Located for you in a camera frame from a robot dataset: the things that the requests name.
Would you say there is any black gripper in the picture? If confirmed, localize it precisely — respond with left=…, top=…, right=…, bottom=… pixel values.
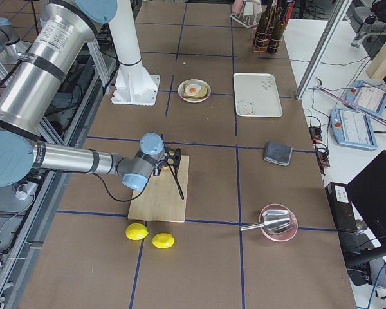
left=159, top=147, right=182, bottom=171

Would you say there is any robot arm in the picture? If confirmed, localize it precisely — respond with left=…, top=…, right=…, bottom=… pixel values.
left=0, top=17, right=31, bottom=64
left=0, top=1, right=165, bottom=191

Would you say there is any cream bear tray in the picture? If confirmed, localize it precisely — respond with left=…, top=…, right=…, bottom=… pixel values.
left=233, top=73, right=283, bottom=118

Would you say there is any wooden cutting board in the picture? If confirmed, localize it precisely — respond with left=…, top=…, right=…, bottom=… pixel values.
left=128, top=167, right=187, bottom=223

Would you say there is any white round plate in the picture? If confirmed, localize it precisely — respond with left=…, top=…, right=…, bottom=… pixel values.
left=178, top=79, right=211, bottom=103

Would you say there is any fried egg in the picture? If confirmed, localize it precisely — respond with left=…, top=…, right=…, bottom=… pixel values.
left=183, top=84, right=202, bottom=97

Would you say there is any bottom bread slice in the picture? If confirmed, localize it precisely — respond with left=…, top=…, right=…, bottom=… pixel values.
left=183, top=83, right=208, bottom=99

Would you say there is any yellow lemon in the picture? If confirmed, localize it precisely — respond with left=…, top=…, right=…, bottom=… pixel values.
left=125, top=223, right=149, bottom=241
left=152, top=233, right=175, bottom=248

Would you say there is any grey folded cloth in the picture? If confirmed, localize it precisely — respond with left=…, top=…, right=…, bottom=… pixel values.
left=264, top=141, right=293, bottom=166

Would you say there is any metal scoop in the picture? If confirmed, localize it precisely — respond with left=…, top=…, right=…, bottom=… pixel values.
left=240, top=209, right=293, bottom=234

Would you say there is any pink bowl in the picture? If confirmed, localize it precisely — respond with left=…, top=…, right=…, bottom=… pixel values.
left=259, top=204, right=299, bottom=242

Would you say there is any dark green wine bottle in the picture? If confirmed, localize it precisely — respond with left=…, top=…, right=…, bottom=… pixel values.
left=254, top=0, right=277, bottom=52

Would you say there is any blue teach pendant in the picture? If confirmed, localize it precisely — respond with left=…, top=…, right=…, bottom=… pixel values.
left=345, top=80, right=386, bottom=117
left=330, top=108, right=378, bottom=151

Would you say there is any black laptop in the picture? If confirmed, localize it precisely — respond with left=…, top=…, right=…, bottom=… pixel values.
left=344, top=150, right=386, bottom=268

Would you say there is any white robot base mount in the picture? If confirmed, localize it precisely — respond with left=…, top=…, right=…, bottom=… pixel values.
left=109, top=1, right=160, bottom=106

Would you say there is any copper wire bottle rack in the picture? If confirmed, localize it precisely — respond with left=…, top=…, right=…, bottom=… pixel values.
left=253, top=27, right=282, bottom=54

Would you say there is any aluminium frame post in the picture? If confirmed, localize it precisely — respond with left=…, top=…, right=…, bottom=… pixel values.
left=295, top=0, right=352, bottom=100

